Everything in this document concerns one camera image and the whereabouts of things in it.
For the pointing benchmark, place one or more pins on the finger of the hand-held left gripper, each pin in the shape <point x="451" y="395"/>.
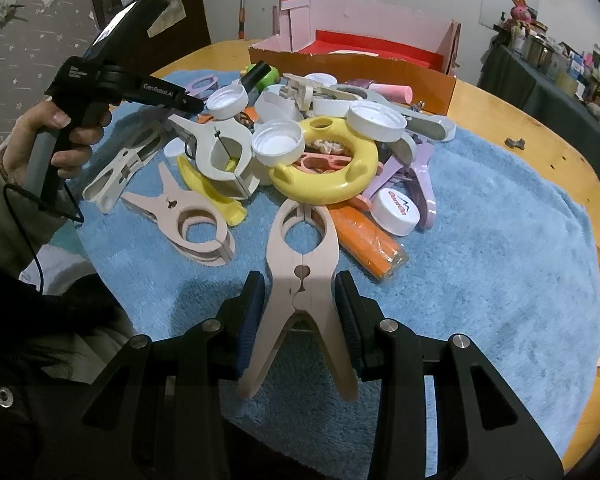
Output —
<point x="192" y="101"/>

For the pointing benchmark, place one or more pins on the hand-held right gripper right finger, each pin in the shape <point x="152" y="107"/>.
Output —
<point x="347" y="320"/>

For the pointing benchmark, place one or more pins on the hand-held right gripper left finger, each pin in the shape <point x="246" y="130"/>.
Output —
<point x="250" y="320"/>

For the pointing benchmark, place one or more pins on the beige plastic clip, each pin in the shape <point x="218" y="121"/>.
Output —
<point x="280" y="310"/>
<point x="154" y="200"/>

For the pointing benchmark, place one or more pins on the cream plastic clip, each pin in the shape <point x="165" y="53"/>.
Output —
<point x="112" y="175"/>
<point x="305" y="92"/>
<point x="204" y="150"/>

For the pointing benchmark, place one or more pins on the cardboard box container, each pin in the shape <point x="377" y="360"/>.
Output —
<point x="410" y="72"/>

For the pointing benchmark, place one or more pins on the person's left hand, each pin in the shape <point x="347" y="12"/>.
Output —
<point x="19" y="145"/>

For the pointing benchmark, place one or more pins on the black nail polish bottle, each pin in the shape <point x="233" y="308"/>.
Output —
<point x="255" y="76"/>

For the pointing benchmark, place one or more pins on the orange packet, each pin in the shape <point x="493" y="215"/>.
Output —
<point x="360" y="235"/>

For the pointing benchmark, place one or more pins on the paper bag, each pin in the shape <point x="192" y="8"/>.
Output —
<point x="172" y="15"/>

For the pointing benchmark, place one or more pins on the yellow plastic clip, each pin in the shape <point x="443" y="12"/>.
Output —
<point x="214" y="200"/>

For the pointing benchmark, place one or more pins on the dark brown door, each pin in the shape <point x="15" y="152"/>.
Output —
<point x="189" y="0"/>

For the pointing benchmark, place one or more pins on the white cap with red print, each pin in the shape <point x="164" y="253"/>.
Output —
<point x="395" y="210"/>

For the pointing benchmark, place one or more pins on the blue towel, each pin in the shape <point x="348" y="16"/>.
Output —
<point x="480" y="260"/>

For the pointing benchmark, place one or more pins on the pink tube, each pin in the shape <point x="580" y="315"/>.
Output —
<point x="392" y="94"/>

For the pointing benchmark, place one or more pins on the white and grey clip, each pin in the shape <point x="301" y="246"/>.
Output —
<point x="430" y="127"/>

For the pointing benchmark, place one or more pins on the small metal bolt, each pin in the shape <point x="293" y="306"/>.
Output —
<point x="515" y="143"/>

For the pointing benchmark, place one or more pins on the side table with clutter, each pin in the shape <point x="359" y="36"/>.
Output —
<point x="570" y="62"/>

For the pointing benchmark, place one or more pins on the pink bunny toy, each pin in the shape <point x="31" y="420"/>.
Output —
<point x="522" y="10"/>

